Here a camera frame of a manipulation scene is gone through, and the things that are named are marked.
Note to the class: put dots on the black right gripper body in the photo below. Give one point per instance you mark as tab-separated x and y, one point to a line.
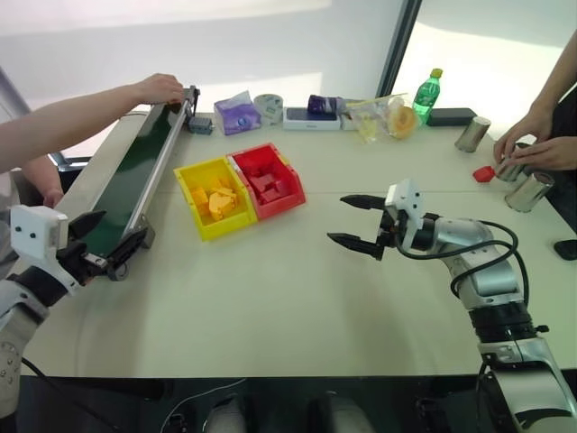
391	227

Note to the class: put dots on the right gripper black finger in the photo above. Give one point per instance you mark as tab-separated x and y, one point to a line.
358	245
365	202

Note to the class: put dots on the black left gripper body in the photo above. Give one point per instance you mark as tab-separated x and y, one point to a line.
79	261

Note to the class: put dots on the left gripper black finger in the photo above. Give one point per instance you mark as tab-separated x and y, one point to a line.
88	224
130	247

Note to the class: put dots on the shiny metal can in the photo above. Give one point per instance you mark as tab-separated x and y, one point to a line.
511	171
471	134
527	194

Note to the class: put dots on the dark-clothed person's right forearm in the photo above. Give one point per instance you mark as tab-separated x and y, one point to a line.
556	63

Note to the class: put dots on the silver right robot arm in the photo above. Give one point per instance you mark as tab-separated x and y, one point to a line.
491	270

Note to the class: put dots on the pale person's left forearm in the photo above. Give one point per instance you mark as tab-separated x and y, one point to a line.
67	126

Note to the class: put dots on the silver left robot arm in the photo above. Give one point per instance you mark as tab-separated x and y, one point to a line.
20	325

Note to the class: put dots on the pale person's left hand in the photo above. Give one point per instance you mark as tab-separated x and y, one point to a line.
160	88

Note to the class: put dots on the dark-clothed person's right hand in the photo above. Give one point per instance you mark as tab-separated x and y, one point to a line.
523	137

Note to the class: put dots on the dark-clothed person's left hand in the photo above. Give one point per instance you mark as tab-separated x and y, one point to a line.
547	153

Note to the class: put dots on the clear plastic bag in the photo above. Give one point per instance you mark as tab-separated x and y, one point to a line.
369	119

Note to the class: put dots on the yellow plastic block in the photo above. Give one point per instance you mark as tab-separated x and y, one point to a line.
224	184
199	197
223	205

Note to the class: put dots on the red plastic bin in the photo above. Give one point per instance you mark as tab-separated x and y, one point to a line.
279	205

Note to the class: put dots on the red plastic block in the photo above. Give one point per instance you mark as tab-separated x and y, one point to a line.
279	187
260	186

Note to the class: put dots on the round orange bread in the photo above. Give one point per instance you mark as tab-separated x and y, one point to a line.
402	122

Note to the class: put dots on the yellow plastic bin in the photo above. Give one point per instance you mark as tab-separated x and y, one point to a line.
225	227

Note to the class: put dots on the white flat phone box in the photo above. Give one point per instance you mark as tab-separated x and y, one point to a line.
311	122

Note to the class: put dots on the purple wrapped packet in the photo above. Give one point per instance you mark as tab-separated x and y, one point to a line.
324	104

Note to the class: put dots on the flat black box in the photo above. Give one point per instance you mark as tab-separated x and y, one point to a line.
451	117

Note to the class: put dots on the green plastic soda bottle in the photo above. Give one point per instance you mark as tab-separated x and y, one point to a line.
426	97

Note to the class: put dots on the grey tape roll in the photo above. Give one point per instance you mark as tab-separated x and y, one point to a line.
269	109

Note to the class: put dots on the purple tissue pack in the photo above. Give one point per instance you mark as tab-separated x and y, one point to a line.
236	113

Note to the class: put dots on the dark-clothed person's body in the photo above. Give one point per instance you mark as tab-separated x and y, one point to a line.
565	135

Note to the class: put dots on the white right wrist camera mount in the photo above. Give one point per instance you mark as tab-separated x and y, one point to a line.
408	198

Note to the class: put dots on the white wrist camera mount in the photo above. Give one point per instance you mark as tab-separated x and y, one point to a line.
36	234
408	198

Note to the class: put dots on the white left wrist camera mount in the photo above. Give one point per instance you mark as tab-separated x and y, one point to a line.
36	234

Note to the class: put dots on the green belt conveyor silver frame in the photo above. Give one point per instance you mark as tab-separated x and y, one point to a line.
135	167

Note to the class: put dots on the dark window post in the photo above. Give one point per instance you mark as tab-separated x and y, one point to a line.
399	49

